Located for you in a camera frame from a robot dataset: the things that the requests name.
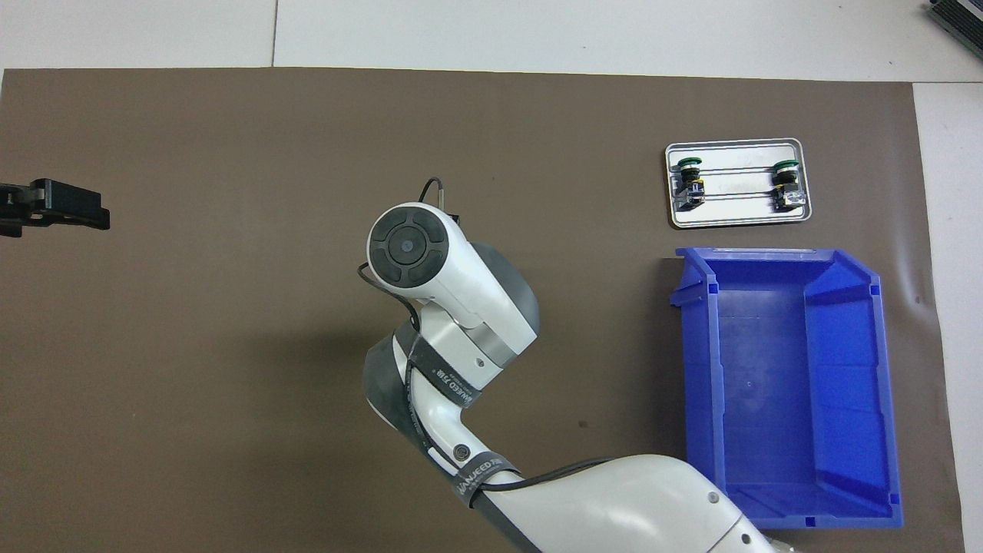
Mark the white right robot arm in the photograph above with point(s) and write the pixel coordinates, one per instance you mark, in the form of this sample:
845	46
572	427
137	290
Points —
461	307

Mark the brown table mat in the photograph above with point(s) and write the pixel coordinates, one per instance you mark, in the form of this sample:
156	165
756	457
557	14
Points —
230	153

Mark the grey metal tray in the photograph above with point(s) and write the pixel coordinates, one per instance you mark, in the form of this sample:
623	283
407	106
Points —
737	215

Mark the blue plastic storage bin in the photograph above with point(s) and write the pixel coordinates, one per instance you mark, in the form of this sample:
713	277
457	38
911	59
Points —
768	399

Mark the grey ribbed device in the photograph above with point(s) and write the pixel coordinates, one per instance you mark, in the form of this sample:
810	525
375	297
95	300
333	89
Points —
964	19

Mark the green push button switch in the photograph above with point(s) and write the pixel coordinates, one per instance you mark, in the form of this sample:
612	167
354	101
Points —
690	183
787	184

